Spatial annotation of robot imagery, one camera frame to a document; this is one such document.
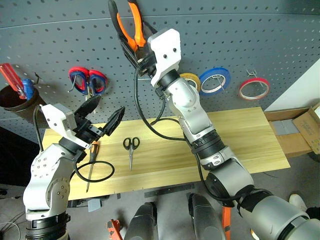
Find black pegboard cup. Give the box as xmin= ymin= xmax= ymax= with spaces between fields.
xmin=0 ymin=84 xmax=47 ymax=114

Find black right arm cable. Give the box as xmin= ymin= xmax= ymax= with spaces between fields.
xmin=133 ymin=68 xmax=241 ymax=204

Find red and blue scissors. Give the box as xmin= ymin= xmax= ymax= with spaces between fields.
xmin=68 ymin=66 xmax=108 ymax=101

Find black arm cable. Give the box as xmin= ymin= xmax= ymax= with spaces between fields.
xmin=133 ymin=68 xmax=241 ymax=204
xmin=33 ymin=104 xmax=116 ymax=183

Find red tape roll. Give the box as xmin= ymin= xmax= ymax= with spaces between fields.
xmin=238 ymin=77 xmax=271 ymax=101

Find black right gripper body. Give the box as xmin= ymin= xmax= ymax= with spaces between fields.
xmin=135 ymin=46 xmax=158 ymax=79

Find brown cardboard box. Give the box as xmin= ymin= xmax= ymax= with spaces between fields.
xmin=292 ymin=102 xmax=320 ymax=154

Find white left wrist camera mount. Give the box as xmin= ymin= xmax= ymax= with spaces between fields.
xmin=40 ymin=103 xmax=91 ymax=150

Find black scissors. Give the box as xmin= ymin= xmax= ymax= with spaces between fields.
xmin=122 ymin=136 xmax=141 ymax=173

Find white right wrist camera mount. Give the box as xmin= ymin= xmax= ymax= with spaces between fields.
xmin=147 ymin=28 xmax=182 ymax=87

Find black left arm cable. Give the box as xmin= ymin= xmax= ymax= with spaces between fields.
xmin=33 ymin=104 xmax=116 ymax=183

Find white shoe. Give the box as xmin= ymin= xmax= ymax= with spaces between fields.
xmin=288 ymin=193 xmax=308 ymax=212

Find yellow tape roll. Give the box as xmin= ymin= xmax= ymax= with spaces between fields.
xmin=179 ymin=72 xmax=202 ymax=94

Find grey pegboard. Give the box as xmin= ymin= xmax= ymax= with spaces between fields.
xmin=0 ymin=0 xmax=320 ymax=138

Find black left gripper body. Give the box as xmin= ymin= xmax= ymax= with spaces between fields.
xmin=72 ymin=112 xmax=105 ymax=145

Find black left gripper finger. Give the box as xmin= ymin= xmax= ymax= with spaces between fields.
xmin=101 ymin=106 xmax=126 ymax=137
xmin=74 ymin=95 xmax=102 ymax=120

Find blue tape roll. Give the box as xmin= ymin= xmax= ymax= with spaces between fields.
xmin=198 ymin=66 xmax=231 ymax=97

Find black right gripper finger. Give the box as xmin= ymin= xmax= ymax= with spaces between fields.
xmin=142 ymin=20 xmax=158 ymax=44
xmin=117 ymin=34 xmax=139 ymax=68

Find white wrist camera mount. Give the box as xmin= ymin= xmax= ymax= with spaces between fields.
xmin=40 ymin=103 xmax=91 ymax=150
xmin=147 ymin=28 xmax=182 ymax=87

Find blue handled tool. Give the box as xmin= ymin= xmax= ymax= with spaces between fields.
xmin=21 ymin=78 xmax=36 ymax=101

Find orange clamp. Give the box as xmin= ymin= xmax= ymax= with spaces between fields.
xmin=106 ymin=218 xmax=124 ymax=240
xmin=221 ymin=206 xmax=232 ymax=240

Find orange and black screwdriver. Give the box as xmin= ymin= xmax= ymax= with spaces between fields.
xmin=85 ymin=141 xmax=101 ymax=193

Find dark rounded shape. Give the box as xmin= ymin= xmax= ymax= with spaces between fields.
xmin=123 ymin=201 xmax=159 ymax=240
xmin=187 ymin=192 xmax=227 ymax=240

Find orange and black pliers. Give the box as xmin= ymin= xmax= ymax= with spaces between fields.
xmin=107 ymin=0 xmax=147 ymax=52

